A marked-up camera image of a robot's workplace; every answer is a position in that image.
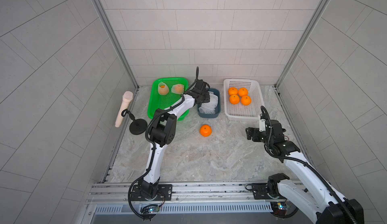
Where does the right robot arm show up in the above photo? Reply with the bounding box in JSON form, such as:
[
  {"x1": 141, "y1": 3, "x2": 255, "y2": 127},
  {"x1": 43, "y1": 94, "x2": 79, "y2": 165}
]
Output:
[{"x1": 246, "y1": 106, "x2": 364, "y2": 224}]

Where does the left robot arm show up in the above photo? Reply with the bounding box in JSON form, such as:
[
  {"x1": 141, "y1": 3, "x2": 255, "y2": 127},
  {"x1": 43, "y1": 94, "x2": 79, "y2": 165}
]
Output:
[{"x1": 134, "y1": 68, "x2": 210, "y2": 200}]

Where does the dark blue plastic tub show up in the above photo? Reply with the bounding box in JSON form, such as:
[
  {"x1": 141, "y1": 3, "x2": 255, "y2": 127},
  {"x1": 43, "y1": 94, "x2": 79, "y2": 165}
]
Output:
[{"x1": 197, "y1": 88, "x2": 221, "y2": 118}]

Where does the white plastic basket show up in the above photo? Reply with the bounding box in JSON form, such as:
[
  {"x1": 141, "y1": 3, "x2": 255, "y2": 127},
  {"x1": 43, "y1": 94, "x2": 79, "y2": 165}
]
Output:
[{"x1": 223, "y1": 79, "x2": 265, "y2": 121}]

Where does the green plastic basket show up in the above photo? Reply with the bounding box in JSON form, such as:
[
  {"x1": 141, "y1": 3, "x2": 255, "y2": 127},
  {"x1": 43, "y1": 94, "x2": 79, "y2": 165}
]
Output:
[{"x1": 147, "y1": 78, "x2": 188, "y2": 119}]

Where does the right green circuit board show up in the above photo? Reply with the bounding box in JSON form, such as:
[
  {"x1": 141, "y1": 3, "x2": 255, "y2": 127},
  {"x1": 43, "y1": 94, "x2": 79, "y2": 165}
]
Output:
[{"x1": 271, "y1": 202, "x2": 290, "y2": 217}]

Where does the green circuit board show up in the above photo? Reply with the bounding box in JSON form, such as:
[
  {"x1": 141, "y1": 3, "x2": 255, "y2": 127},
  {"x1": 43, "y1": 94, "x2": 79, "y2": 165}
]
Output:
[
  {"x1": 271, "y1": 202, "x2": 290, "y2": 217},
  {"x1": 141, "y1": 204, "x2": 161, "y2": 215}
]

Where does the beige microphone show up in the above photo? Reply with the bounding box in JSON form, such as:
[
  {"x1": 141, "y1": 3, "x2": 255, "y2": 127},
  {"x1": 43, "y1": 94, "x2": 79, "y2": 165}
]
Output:
[{"x1": 115, "y1": 91, "x2": 134, "y2": 128}]

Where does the left green circuit board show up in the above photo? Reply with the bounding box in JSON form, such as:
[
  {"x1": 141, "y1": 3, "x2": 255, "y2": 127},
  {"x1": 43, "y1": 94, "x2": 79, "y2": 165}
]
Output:
[{"x1": 141, "y1": 204, "x2": 161, "y2": 215}]

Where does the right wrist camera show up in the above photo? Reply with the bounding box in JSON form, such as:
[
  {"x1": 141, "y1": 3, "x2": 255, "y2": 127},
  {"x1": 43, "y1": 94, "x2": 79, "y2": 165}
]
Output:
[{"x1": 259, "y1": 119, "x2": 266, "y2": 132}]

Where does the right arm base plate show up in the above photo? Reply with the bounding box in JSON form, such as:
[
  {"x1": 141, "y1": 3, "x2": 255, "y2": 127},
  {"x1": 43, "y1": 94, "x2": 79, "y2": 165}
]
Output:
[{"x1": 245, "y1": 183, "x2": 286, "y2": 200}]

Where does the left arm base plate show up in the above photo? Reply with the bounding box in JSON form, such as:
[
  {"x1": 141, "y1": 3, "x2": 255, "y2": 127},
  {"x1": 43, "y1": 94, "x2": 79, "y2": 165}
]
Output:
[{"x1": 129, "y1": 183, "x2": 172, "y2": 201}]

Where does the aluminium rail frame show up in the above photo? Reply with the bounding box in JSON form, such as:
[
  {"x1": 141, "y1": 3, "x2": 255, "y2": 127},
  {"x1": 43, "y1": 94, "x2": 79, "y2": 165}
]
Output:
[{"x1": 76, "y1": 180, "x2": 306, "y2": 224}]

